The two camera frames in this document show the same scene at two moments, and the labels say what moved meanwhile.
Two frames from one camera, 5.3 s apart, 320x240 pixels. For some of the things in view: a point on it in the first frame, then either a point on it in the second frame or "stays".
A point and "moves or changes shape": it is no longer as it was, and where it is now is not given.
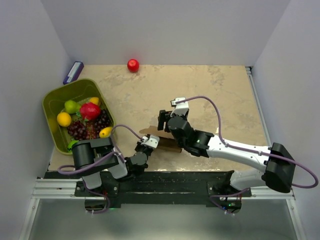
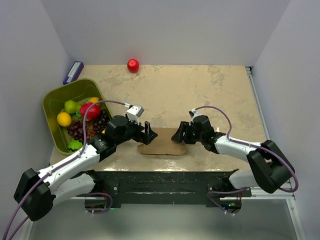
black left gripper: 139,145 to 145,138
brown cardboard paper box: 167,141 moves or changes shape
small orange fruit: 94,100 stays
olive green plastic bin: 54,101 stays
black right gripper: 163,117 to 185,126
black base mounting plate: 144,188 stays
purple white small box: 75,72 stays
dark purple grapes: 89,129 stays
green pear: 71,107 stays
